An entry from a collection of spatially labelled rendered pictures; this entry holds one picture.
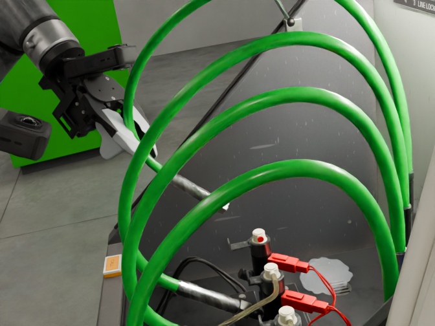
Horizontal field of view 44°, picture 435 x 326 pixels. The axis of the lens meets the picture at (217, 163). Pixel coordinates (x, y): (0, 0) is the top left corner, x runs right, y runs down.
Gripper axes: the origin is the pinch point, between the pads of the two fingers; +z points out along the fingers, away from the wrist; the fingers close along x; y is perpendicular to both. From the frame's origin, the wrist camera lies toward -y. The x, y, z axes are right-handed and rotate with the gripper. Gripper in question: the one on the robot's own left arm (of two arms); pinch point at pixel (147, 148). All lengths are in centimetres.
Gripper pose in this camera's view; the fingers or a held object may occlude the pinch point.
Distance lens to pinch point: 78.0
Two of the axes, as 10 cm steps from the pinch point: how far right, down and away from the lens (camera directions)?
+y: -6.1, 6.1, 5.1
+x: -4.9, 2.1, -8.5
